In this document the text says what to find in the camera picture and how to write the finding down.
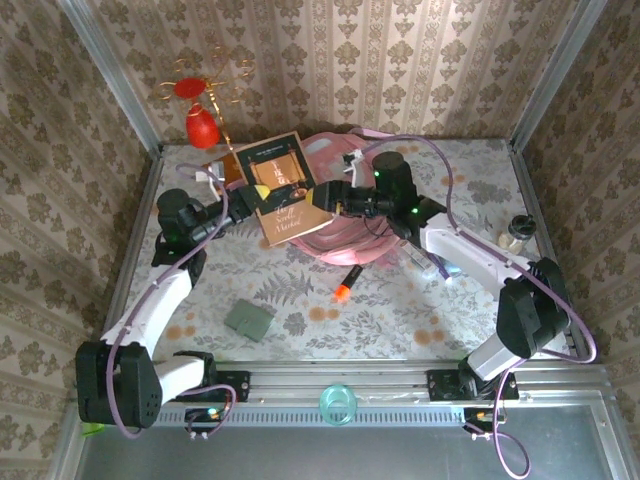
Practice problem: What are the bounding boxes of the brown black book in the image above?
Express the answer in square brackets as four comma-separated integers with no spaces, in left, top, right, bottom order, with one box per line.
[234,130,337,249]

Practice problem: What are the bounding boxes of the pink backpack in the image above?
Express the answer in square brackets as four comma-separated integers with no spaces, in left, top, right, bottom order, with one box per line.
[289,127,407,267]

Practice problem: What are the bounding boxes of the white stationery package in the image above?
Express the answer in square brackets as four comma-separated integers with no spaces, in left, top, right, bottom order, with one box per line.
[398,239,427,271]

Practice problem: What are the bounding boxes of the black orange highlighter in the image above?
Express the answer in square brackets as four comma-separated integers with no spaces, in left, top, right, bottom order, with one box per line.
[333,265,364,303]

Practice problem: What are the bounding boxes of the purple pen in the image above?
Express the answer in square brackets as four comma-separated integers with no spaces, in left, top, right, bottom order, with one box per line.
[430,253,454,285]

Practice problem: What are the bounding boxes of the green pencil case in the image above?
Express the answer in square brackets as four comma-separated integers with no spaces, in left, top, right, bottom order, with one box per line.
[223,299,276,344]

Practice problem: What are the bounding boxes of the red drop ornament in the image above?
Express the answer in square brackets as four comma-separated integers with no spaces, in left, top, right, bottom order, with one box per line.
[184,107,221,150]

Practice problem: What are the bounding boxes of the red disc ornament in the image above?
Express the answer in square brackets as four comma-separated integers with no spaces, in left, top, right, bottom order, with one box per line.
[173,77,206,99]

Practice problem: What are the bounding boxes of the glass jar black lid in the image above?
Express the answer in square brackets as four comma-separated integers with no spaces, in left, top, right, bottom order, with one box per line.
[497,213,535,254]

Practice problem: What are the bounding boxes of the floral tablecloth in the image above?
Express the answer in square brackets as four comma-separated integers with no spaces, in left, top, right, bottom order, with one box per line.
[110,139,574,362]

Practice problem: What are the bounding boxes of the teal tape roll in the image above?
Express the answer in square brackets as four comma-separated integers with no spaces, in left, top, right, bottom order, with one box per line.
[318,383,359,427]

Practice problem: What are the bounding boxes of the grey metal panel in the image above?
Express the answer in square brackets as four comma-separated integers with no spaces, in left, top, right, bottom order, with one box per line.
[74,424,616,480]

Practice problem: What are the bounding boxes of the gold wire stand wooden base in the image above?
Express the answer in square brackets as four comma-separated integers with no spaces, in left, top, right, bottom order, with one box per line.
[159,44,256,194]

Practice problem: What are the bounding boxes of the aluminium side rail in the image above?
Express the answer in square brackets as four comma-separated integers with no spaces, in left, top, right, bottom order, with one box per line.
[92,149,165,366]
[507,144,591,364]

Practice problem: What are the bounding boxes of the aluminium frame post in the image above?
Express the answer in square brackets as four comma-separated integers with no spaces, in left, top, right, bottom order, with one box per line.
[509,0,601,151]
[57,0,165,156]

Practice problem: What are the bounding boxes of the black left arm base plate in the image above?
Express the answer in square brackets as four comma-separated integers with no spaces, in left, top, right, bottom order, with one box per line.
[160,369,252,403]

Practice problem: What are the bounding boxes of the aluminium cross rail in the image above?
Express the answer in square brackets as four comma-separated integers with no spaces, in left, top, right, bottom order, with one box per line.
[69,362,614,405]

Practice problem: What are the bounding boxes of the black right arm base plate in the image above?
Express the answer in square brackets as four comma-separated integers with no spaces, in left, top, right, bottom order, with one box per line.
[426,368,520,401]

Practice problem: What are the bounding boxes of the grey slotted cable duct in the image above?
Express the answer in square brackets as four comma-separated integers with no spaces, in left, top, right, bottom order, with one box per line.
[82,403,601,427]

